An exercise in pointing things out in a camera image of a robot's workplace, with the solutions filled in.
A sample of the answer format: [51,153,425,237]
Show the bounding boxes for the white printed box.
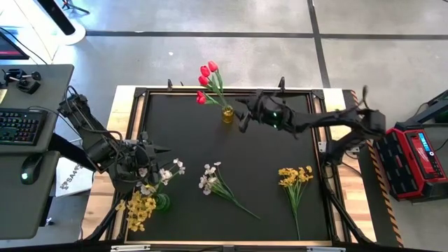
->
[55,157,95,197]

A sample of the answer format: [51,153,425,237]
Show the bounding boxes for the monitor with red screen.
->
[0,29,31,60]

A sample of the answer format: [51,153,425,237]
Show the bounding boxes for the black tripod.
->
[61,0,91,15]

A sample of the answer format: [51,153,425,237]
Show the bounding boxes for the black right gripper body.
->
[248,93,298,139]

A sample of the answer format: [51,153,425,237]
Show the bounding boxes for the grey desk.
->
[0,64,75,155]
[0,150,61,241]

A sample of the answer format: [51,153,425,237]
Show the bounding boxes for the black keyboard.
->
[0,107,48,146]

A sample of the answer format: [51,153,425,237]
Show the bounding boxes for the black desk beam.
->
[48,132,99,172]

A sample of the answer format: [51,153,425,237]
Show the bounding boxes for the red black power station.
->
[373,120,448,203]

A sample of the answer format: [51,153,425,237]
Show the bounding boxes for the black table mat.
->
[126,91,332,242]

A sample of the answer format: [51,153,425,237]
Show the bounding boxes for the white flower bunch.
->
[197,161,262,221]
[136,157,187,202]

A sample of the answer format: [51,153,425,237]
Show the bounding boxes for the green glass vase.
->
[153,192,172,213]

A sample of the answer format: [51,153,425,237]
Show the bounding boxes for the black stand pole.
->
[36,0,76,36]

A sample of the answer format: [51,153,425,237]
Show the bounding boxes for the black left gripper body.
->
[127,139,158,186]

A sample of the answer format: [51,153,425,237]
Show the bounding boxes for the black frame strut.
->
[82,190,141,243]
[323,164,374,245]

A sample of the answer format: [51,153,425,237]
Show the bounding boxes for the white stand base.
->
[13,0,88,46]

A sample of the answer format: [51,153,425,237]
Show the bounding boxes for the black equipment stand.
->
[416,89,448,124]

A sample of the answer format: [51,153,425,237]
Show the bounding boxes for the black clamp mount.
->
[1,68,42,95]

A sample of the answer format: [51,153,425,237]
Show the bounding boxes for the silver metal bracket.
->
[306,246,347,252]
[110,244,151,252]

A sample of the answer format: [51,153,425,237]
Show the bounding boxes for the amber glass vase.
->
[221,104,235,124]

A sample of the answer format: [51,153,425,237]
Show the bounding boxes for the yellow black hazard strip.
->
[349,89,405,249]

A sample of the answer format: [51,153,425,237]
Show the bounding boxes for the red tulip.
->
[195,90,228,110]
[197,75,228,109]
[207,60,229,109]
[199,65,228,109]

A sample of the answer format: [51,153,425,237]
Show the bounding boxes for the black computer mouse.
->
[20,153,43,186]

